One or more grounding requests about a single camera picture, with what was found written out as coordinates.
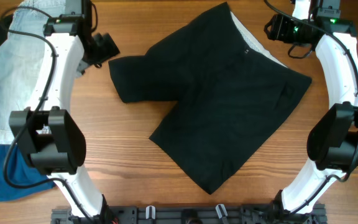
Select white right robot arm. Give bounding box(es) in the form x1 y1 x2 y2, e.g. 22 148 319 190
262 12 358 223

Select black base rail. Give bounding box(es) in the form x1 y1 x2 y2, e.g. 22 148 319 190
50 203 328 224

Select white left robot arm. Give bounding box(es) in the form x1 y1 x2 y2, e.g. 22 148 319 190
3 10 119 223

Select black shorts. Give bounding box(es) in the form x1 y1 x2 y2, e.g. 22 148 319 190
109 3 311 194

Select light blue denim shorts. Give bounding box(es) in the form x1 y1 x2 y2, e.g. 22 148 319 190
0 0 66 144

